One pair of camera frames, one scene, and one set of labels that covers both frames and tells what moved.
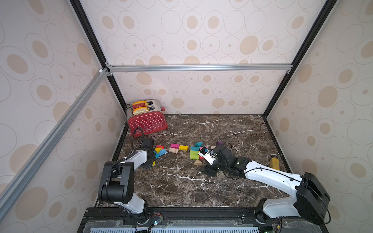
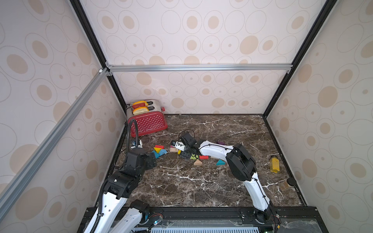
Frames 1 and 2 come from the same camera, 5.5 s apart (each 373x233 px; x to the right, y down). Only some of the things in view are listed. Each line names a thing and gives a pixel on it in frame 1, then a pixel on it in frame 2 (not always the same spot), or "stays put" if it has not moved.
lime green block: [194, 156] stays put
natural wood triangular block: [197, 162] stays put
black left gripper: [149, 166] stays put
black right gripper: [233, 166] to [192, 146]
